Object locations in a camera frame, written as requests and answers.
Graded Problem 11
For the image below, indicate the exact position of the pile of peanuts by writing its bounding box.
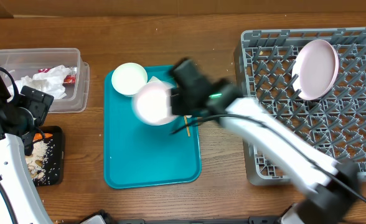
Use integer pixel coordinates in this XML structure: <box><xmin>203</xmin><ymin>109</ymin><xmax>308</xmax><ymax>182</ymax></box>
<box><xmin>26</xmin><ymin>159</ymin><xmax>45</xmax><ymax>179</ymax></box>

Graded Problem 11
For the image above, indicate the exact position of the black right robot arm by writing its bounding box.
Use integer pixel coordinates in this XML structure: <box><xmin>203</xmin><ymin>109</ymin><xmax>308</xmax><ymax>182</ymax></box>
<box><xmin>171</xmin><ymin>77</ymin><xmax>361</xmax><ymax>224</ymax></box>

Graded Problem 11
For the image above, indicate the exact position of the white paper cup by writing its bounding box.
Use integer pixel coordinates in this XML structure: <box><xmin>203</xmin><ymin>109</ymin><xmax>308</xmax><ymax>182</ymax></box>
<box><xmin>148</xmin><ymin>76</ymin><xmax>162</xmax><ymax>83</ymax></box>

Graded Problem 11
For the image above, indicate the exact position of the grey plastic dish rack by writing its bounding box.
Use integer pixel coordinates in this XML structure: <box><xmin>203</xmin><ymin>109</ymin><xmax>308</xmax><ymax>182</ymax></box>
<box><xmin>234</xmin><ymin>27</ymin><xmax>366</xmax><ymax>182</ymax></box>

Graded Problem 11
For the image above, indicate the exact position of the pile of white rice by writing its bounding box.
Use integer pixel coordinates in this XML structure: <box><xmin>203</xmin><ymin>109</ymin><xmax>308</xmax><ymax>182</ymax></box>
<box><xmin>25</xmin><ymin>141</ymin><xmax>52</xmax><ymax>180</ymax></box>

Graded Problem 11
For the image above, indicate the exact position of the pink bowl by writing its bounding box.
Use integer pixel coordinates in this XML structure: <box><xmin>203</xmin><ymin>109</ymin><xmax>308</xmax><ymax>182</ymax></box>
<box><xmin>133</xmin><ymin>80</ymin><xmax>177</xmax><ymax>126</ymax></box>

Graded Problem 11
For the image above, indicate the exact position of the clear plastic waste bin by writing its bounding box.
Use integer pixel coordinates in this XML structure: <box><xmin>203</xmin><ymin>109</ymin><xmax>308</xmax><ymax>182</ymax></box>
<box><xmin>0</xmin><ymin>48</ymin><xmax>90</xmax><ymax>113</ymax></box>

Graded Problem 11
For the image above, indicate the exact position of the teal plastic serving tray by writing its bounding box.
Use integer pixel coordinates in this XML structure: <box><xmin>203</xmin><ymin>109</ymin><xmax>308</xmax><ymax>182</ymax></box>
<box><xmin>103</xmin><ymin>73</ymin><xmax>202</xmax><ymax>189</ymax></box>

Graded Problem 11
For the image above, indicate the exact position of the large pink plate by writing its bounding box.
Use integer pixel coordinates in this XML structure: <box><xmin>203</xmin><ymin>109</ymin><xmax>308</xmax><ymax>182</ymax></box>
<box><xmin>292</xmin><ymin>39</ymin><xmax>339</xmax><ymax>100</ymax></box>

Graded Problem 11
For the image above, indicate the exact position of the orange carrot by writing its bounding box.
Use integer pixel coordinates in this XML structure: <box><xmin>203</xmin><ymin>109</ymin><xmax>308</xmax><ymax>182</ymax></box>
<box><xmin>33</xmin><ymin>133</ymin><xmax>53</xmax><ymax>141</ymax></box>

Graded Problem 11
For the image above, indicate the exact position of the white napkin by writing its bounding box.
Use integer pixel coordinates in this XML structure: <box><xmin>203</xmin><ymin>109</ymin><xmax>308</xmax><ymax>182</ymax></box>
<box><xmin>14</xmin><ymin>65</ymin><xmax>77</xmax><ymax>100</ymax></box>

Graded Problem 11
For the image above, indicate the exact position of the red snack wrapper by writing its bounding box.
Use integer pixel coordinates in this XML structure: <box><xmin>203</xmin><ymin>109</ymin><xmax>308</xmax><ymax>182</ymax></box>
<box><xmin>38</xmin><ymin>65</ymin><xmax>78</xmax><ymax>85</ymax></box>

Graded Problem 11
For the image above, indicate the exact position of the wooden chopstick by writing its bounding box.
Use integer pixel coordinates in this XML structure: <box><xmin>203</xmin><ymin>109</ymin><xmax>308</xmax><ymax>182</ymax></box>
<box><xmin>184</xmin><ymin>115</ymin><xmax>191</xmax><ymax>137</ymax></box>

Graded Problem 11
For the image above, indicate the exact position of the black food waste tray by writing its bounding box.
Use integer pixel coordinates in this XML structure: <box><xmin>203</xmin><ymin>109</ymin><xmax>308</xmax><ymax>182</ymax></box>
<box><xmin>32</xmin><ymin>126</ymin><xmax>65</xmax><ymax>187</ymax></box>

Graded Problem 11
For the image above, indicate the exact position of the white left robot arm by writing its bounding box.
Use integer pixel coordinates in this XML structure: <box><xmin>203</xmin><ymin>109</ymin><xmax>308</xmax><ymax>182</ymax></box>
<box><xmin>0</xmin><ymin>67</ymin><xmax>54</xmax><ymax>223</ymax></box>

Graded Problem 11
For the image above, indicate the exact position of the white bowl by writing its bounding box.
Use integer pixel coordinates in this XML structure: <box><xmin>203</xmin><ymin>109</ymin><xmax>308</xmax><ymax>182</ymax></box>
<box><xmin>111</xmin><ymin>62</ymin><xmax>148</xmax><ymax>96</ymax></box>

